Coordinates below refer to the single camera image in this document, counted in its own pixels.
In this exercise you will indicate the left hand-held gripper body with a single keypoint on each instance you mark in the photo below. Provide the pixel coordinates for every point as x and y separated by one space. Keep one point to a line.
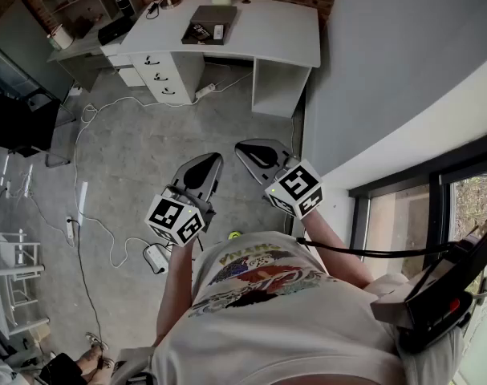
175 219

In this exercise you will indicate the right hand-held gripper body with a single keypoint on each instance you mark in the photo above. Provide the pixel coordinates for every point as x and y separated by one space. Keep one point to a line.
295 191

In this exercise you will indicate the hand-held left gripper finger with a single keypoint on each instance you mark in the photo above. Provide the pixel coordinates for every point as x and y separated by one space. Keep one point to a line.
181 175
215 183

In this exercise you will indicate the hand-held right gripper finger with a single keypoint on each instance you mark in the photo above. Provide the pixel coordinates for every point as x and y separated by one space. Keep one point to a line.
263 175
281 147

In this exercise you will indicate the white remote control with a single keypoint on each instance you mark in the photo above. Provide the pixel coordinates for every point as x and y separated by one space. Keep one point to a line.
218 31

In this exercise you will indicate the black remote control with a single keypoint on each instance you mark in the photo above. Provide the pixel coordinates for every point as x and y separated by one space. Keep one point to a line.
197 30

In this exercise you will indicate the grey storage box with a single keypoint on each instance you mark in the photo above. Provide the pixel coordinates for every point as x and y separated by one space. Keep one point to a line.
213 14

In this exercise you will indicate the person's left forearm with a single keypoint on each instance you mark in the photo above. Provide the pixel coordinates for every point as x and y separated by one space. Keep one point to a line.
171 287

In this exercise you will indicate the person's right forearm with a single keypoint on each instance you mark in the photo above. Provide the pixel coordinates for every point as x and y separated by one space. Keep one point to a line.
327 239

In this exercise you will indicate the black metal cash box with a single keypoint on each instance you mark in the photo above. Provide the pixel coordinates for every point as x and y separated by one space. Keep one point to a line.
112 32

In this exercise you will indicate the white power strip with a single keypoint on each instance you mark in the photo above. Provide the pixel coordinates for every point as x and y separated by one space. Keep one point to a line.
157 257
205 91
70 228

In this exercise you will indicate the person's left neon shoe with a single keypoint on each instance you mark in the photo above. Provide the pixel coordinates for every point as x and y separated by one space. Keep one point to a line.
234 235

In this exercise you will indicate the white plastic floor strip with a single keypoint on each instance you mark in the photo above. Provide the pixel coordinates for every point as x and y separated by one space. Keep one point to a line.
82 197

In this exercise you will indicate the white three-drawer unit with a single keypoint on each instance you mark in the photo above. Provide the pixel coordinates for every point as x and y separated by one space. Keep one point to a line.
177 74

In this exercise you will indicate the person's white printed T-shirt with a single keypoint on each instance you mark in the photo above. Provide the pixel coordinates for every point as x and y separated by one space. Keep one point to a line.
267 335

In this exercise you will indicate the grey side table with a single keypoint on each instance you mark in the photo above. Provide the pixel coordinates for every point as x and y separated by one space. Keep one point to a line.
78 56

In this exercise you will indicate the black office chair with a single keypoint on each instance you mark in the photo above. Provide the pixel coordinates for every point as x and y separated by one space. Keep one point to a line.
22 122

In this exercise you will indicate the white metal rack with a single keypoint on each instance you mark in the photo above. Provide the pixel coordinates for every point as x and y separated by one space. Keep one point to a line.
10 255

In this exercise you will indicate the black bottle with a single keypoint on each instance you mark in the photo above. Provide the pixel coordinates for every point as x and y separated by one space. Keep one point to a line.
123 4

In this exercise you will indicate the white paper roll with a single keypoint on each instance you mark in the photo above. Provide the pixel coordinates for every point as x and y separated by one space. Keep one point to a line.
62 38

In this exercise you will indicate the tall grey cabinet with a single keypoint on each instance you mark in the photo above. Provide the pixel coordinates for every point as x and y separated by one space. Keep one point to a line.
22 42

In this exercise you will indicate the dark window frame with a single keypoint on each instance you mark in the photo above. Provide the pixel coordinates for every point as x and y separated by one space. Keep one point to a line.
439 215

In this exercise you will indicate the black body-worn camera rig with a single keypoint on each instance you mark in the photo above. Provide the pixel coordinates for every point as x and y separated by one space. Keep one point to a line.
435 303

